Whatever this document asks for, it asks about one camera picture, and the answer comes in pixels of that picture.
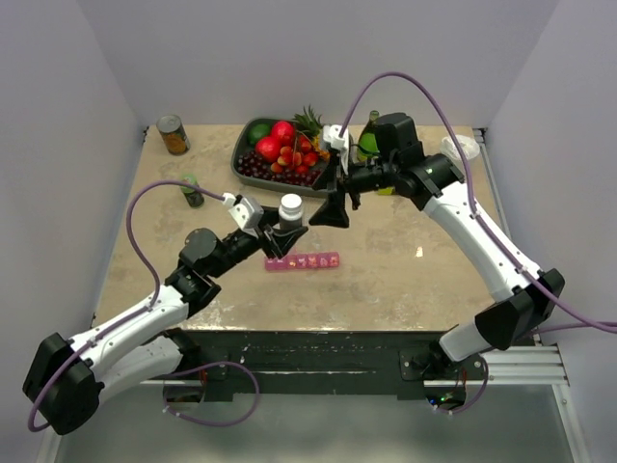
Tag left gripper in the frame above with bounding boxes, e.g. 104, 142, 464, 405
209, 205, 307, 279

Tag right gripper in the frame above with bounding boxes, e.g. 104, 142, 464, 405
309, 151, 398, 229

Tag white-capped pill bottle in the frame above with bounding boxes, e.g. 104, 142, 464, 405
279, 194, 304, 231

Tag pink weekly pill organizer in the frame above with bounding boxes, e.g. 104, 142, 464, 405
264, 252, 341, 272

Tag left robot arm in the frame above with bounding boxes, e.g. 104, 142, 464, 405
22, 198, 308, 435

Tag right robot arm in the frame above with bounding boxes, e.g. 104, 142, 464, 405
309, 113, 565, 379

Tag grey fruit tray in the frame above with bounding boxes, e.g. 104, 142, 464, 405
230, 117, 327, 199

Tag black and green box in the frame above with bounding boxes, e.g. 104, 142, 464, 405
377, 187, 395, 196

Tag green glass bottle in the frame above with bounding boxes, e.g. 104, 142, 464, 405
357, 110, 380, 162

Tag pineapple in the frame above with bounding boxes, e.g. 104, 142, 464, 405
292, 104, 330, 161

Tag red apple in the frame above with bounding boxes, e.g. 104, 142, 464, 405
255, 136, 282, 164

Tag red pomegranate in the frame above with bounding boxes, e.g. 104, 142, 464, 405
270, 121, 296, 146

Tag dark grapes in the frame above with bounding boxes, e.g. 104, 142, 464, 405
231, 150, 326, 190

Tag green-lidded spice jar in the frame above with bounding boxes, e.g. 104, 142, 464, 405
180, 175, 204, 208

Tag green lime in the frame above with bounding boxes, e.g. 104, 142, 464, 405
247, 123, 271, 147

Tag tin can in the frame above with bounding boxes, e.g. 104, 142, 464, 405
156, 115, 190, 155

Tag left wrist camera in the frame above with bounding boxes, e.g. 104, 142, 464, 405
223, 192, 264, 237

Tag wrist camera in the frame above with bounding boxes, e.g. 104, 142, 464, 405
223, 192, 264, 237
321, 124, 351, 175

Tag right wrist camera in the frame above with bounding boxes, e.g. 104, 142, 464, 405
321, 124, 351, 175

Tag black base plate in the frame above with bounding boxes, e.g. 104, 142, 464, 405
163, 328, 486, 403

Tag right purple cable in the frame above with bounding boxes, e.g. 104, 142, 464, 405
339, 71, 617, 335

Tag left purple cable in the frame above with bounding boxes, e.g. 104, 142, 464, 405
26, 179, 228, 432

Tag lower purple cable loop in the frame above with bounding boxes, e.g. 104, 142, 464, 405
162, 361, 259, 426

